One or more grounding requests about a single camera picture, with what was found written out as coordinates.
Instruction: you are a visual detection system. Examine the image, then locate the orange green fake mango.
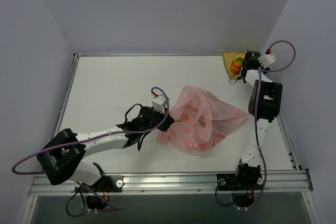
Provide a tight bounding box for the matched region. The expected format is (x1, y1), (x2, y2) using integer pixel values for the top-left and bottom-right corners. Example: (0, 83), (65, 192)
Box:
(230, 58), (244, 73)

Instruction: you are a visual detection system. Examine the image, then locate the pink plastic bag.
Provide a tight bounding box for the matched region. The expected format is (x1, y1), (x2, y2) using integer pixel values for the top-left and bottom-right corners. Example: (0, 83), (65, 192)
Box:
(156, 86), (247, 152)

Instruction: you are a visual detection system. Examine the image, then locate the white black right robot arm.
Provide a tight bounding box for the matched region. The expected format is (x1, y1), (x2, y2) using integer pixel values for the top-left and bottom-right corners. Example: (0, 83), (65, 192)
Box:
(233, 50), (282, 189)

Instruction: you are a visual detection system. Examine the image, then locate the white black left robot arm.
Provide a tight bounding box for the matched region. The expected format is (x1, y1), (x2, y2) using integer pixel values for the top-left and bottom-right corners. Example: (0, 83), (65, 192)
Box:
(37, 106), (174, 192)

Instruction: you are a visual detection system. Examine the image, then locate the yellow woven mat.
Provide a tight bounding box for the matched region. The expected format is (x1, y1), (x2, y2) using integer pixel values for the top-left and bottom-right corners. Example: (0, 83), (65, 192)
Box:
(222, 50), (246, 81)

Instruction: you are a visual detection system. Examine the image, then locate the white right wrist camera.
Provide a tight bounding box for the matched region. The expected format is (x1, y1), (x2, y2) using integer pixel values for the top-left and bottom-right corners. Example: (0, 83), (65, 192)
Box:
(257, 48), (276, 69)

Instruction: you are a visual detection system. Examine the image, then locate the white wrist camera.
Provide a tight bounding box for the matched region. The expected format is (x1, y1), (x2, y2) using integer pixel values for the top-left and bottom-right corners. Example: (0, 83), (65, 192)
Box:
(257, 48), (276, 69)
(152, 94), (167, 114)

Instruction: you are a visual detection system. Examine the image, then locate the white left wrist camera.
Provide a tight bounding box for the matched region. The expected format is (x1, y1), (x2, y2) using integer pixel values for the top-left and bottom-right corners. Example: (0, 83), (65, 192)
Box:
(152, 94), (167, 114)

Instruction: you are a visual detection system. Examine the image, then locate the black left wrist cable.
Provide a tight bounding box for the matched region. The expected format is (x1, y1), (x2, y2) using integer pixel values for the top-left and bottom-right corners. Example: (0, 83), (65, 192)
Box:
(117, 103), (144, 127)

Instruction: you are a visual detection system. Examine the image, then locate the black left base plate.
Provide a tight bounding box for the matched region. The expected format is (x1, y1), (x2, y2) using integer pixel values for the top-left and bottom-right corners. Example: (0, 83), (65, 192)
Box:
(69, 174), (124, 193)

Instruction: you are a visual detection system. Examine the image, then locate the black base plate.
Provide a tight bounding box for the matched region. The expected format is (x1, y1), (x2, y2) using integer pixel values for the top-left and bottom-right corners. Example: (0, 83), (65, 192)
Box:
(216, 173), (264, 191)
(69, 174), (124, 193)

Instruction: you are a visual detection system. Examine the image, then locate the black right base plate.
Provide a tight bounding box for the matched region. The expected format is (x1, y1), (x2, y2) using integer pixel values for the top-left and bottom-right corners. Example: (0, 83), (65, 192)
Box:
(216, 173), (264, 191)

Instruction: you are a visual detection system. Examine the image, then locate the aluminium front rail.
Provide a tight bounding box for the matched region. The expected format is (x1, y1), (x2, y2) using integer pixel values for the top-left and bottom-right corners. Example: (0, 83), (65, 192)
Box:
(29, 170), (313, 196)

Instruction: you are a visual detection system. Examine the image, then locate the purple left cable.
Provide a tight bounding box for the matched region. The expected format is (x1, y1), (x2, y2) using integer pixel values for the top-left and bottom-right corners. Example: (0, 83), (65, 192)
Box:
(12, 87), (171, 175)

